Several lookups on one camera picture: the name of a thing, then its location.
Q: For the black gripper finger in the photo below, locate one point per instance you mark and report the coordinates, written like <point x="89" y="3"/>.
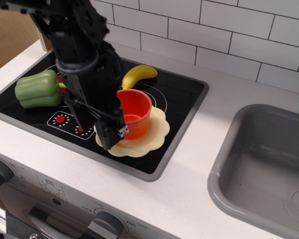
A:
<point x="78" y="112"/>
<point x="110" y="131"/>

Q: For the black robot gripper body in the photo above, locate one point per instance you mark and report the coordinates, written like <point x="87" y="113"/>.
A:
<point x="94" y="85"/>

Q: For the red plastic cup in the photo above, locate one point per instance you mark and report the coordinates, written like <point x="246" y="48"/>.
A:
<point x="136" y="106"/>

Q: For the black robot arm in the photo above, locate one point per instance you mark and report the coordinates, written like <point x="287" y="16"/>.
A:
<point x="73" y="27"/>

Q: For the cream scalloped plate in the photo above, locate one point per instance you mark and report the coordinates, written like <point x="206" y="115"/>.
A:
<point x="153" y="139"/>

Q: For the green toy bell pepper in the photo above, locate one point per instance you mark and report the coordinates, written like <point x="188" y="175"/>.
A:
<point x="40" y="90"/>

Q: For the yellow toy banana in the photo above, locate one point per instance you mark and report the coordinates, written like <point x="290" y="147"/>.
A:
<point x="138" y="73"/>

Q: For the black toy stovetop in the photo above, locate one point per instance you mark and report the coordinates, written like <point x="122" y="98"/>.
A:
<point x="47" y="143"/>

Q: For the grey right oven knob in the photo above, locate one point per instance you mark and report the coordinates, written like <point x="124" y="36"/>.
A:
<point x="105" y="226"/>

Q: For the wooden side panel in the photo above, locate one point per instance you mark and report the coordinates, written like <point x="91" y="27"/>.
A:
<point x="18" y="32"/>

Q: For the grey toy sink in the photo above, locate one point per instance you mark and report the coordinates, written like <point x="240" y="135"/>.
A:
<point x="255" y="177"/>

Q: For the grey oven door handle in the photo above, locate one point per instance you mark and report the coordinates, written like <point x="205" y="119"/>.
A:
<point x="57" y="225"/>

